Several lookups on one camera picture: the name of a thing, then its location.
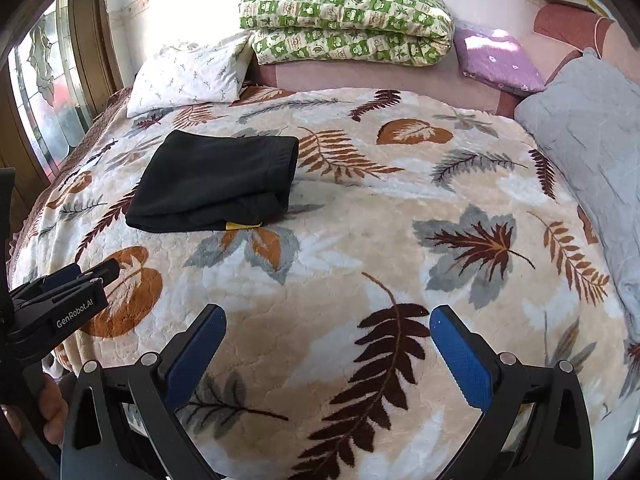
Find white patterned pillow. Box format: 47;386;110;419
126;30;253;118

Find leaf print fleece blanket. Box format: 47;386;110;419
10;85;640;480

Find pink upholstered bed frame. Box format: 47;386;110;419
247;4;621;117

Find person's left hand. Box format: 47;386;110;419
0;374;69;447

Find purple pillow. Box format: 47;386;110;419
452;21;547;97

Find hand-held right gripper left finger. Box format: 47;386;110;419
60;304;228;480

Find stained glass window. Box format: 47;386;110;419
7;0;101;176

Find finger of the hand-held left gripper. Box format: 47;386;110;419
65;258;122;294
12;261;84;302

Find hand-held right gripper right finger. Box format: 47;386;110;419
429;305;596;480

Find black pants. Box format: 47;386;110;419
125;130;300;233

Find grey quilted blanket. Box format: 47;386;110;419
514;47;640;346

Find green checkered folded quilt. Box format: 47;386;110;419
238;0;455;68

